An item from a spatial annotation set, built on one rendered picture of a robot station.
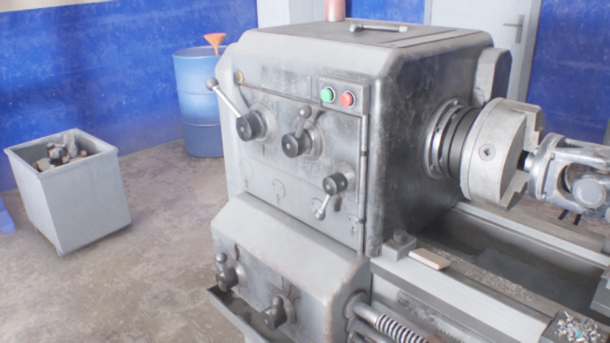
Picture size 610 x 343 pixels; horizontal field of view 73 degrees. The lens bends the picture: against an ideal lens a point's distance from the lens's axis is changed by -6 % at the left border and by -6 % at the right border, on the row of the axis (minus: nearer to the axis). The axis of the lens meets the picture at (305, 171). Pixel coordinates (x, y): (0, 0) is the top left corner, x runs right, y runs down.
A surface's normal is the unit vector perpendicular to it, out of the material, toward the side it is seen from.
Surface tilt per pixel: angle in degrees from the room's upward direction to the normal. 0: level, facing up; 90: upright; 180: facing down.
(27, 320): 0
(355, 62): 45
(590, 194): 90
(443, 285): 36
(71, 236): 90
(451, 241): 0
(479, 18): 90
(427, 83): 90
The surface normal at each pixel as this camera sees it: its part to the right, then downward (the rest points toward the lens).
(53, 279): -0.03, -0.91
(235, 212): -0.41, -0.60
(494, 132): -0.57, -0.36
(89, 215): 0.75, 0.26
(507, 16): -0.73, 0.30
